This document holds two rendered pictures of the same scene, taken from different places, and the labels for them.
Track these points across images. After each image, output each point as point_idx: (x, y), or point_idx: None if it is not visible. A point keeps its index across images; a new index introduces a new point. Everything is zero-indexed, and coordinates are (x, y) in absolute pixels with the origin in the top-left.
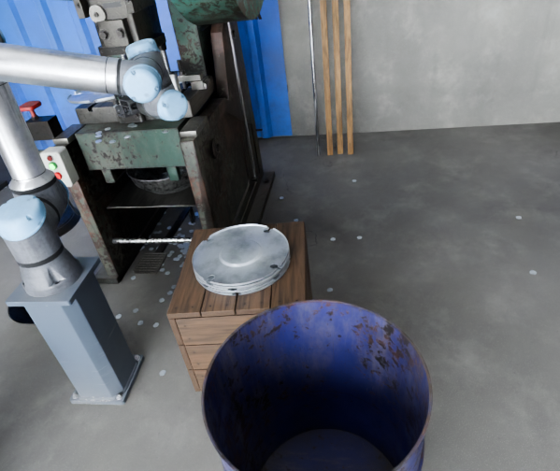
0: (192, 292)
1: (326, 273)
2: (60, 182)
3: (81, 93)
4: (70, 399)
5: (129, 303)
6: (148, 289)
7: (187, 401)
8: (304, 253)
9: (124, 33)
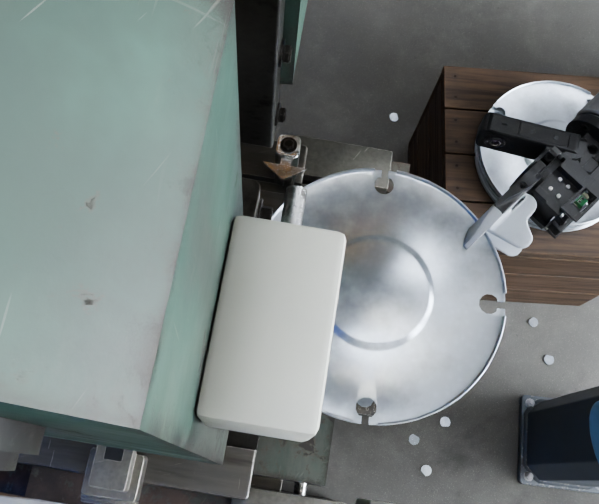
0: None
1: (353, 117)
2: None
3: (374, 392)
4: None
5: (392, 458)
6: (356, 429)
7: (593, 315)
8: (532, 72)
9: (262, 203)
